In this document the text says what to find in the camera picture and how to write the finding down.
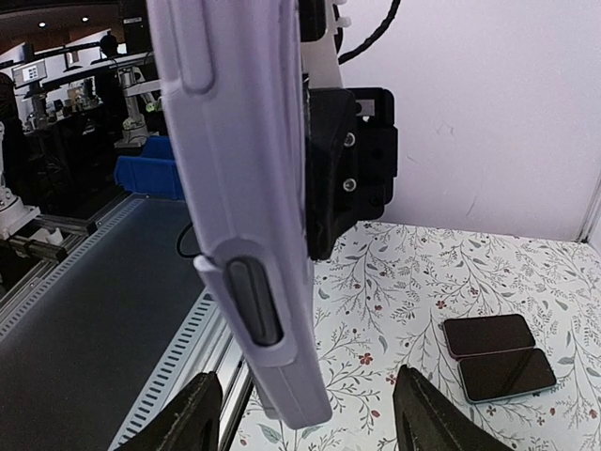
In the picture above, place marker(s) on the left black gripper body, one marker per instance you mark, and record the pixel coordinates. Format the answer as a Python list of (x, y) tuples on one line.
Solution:
[(351, 142)]

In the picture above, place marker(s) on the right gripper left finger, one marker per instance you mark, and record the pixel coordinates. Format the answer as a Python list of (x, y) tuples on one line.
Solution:
[(190, 421)]

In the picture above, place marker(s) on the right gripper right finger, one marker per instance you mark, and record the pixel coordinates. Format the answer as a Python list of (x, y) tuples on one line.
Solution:
[(426, 420)]

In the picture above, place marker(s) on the black phone teal edge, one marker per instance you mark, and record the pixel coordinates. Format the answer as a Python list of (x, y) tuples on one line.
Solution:
[(505, 374)]

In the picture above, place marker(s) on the lilac phone case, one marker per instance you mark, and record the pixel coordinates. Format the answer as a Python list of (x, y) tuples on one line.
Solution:
[(231, 85)]

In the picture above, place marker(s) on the black phone left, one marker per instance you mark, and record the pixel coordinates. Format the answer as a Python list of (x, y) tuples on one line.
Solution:
[(470, 337)]

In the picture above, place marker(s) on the floral patterned table mat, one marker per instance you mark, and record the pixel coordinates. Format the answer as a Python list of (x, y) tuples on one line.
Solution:
[(381, 300)]

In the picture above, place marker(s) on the blue plastic bin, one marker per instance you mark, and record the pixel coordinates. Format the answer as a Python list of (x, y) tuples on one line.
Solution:
[(153, 172)]

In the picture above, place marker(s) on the slotted cable duct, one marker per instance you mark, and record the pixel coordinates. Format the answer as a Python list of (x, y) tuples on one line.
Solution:
[(163, 378)]

